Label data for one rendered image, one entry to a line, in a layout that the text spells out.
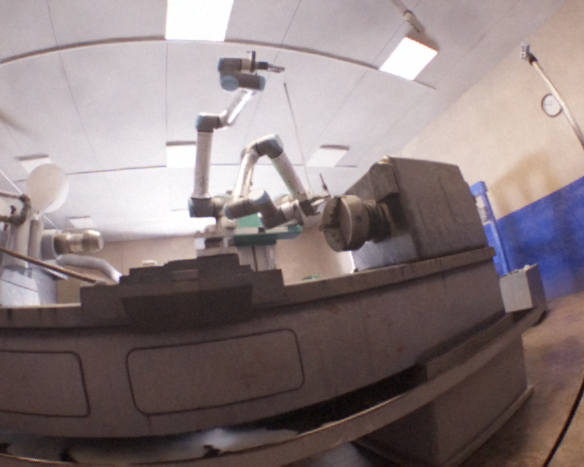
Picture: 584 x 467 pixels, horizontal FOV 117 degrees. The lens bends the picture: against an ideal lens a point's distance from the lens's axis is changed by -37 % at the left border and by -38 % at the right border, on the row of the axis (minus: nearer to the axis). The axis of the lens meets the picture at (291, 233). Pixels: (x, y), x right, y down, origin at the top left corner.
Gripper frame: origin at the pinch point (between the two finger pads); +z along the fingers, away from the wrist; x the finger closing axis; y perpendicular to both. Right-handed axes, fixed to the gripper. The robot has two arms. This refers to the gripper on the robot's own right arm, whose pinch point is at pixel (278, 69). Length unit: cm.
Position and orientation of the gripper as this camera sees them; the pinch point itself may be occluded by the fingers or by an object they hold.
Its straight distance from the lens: 166.1
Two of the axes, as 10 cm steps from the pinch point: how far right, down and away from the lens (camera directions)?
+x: 3.7, 3.8, -8.5
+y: -0.8, 9.2, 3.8
